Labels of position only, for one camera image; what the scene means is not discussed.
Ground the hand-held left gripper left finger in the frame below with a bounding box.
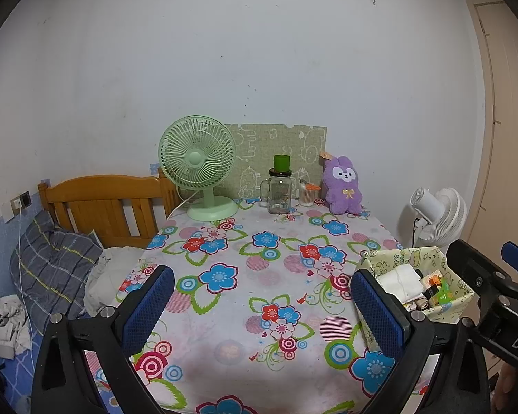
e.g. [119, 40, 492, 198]
[31, 265, 175, 414]

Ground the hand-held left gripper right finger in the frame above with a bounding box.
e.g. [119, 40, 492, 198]
[349, 268, 490, 414]

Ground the white cloth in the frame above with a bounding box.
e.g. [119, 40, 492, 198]
[0, 294, 33, 359]
[377, 264, 421, 303]

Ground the green tissue pack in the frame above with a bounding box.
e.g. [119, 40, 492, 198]
[421, 269, 452, 307]

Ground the yellow patterned storage box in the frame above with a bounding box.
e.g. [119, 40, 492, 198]
[358, 246, 476, 352]

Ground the person's right hand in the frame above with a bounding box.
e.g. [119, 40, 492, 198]
[492, 360, 518, 414]

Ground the white bedding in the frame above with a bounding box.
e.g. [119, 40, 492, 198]
[84, 246, 145, 316]

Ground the white standing fan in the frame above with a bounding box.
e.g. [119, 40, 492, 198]
[396, 187, 468, 251]

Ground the floral tablecloth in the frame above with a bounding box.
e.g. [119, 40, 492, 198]
[86, 198, 441, 414]

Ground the grey plaid pillow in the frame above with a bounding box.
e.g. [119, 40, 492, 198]
[9, 211, 103, 335]

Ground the wooden bed headboard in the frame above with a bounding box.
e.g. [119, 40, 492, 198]
[37, 172, 180, 249]

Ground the beige door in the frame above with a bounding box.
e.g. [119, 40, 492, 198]
[460, 0, 518, 264]

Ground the purple plush rabbit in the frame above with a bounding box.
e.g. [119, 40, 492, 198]
[319, 151, 365, 215]

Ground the small glass jar orange lid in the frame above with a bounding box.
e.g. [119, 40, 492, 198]
[300, 181, 320, 207]

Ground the white crumpled cloth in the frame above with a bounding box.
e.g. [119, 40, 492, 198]
[0, 294, 33, 359]

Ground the blue bed sheet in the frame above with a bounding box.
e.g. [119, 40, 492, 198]
[0, 328, 113, 414]

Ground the glass mug jar green lid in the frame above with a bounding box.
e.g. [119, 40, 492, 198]
[259, 154, 295, 215]

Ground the green desk fan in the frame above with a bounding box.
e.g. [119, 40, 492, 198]
[158, 115, 239, 221]

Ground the green patterned board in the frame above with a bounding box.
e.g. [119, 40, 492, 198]
[222, 123, 328, 201]

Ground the white fan cable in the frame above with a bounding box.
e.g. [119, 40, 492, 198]
[167, 194, 195, 220]

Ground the white charging cable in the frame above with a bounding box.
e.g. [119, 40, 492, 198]
[17, 211, 37, 337]

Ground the wall socket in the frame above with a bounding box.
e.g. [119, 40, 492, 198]
[11, 191, 32, 217]

